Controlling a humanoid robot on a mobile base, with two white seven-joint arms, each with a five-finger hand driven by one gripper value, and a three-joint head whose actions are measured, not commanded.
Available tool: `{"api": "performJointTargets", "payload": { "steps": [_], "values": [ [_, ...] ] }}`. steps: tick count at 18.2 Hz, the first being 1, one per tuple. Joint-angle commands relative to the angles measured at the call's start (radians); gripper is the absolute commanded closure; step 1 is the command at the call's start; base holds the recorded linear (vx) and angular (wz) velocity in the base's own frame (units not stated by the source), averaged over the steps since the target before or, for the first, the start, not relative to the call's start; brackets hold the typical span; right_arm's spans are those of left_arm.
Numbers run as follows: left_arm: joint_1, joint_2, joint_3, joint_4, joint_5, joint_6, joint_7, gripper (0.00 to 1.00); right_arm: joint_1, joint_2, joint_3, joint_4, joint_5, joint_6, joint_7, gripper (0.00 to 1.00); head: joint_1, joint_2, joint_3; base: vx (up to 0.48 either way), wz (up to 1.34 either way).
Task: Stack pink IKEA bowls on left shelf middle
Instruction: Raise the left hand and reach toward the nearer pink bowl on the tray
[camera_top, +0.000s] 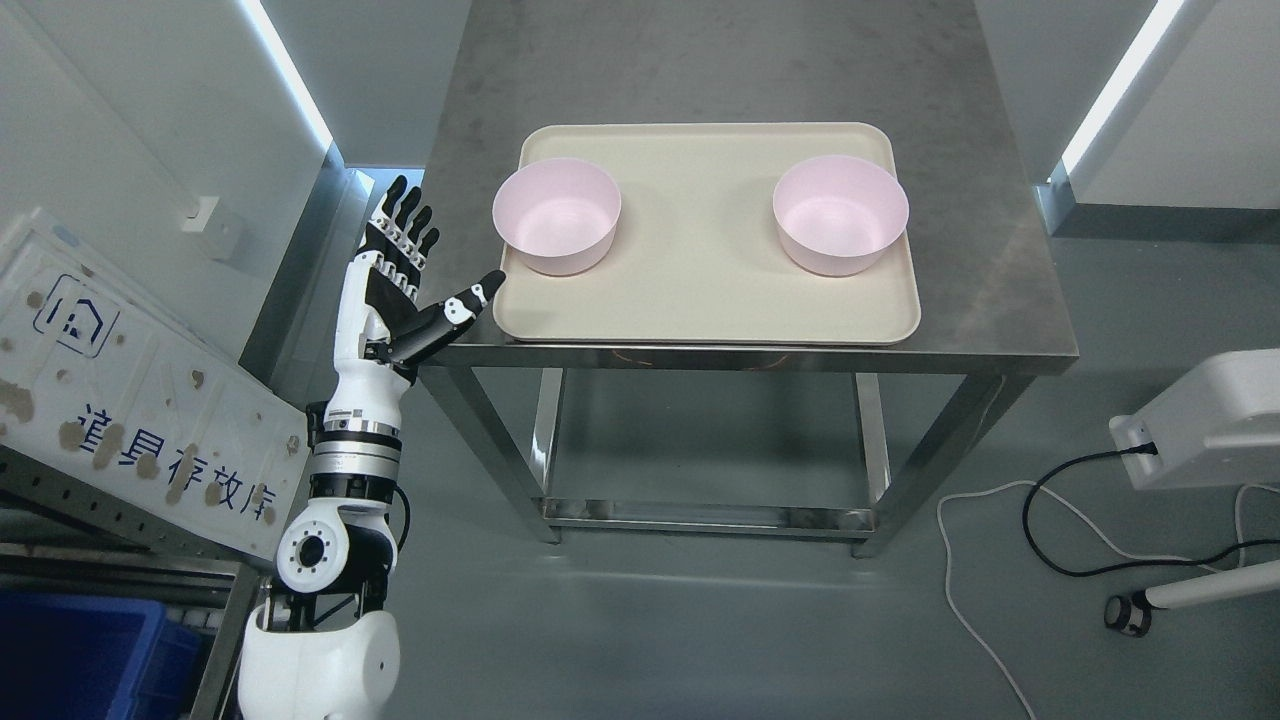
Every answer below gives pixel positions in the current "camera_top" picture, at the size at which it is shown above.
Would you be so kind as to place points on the white sign board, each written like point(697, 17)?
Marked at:
point(98, 383)

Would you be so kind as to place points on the white wall socket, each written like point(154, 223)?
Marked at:
point(205, 220)

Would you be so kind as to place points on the pink bowl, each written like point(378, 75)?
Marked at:
point(836, 215)
point(560, 215)

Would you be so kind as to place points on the white device on stand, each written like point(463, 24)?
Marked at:
point(1218, 425)

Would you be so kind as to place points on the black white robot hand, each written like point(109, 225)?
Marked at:
point(382, 334)

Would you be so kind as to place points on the metal shelf rack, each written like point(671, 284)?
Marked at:
point(62, 535)

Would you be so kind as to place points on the blue bin lower left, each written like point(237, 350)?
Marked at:
point(72, 656)

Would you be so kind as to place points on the beige plastic tray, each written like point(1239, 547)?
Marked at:
point(695, 259)

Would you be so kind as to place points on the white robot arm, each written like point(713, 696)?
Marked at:
point(322, 645)

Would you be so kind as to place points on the white stand leg with caster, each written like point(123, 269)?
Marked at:
point(1132, 614)

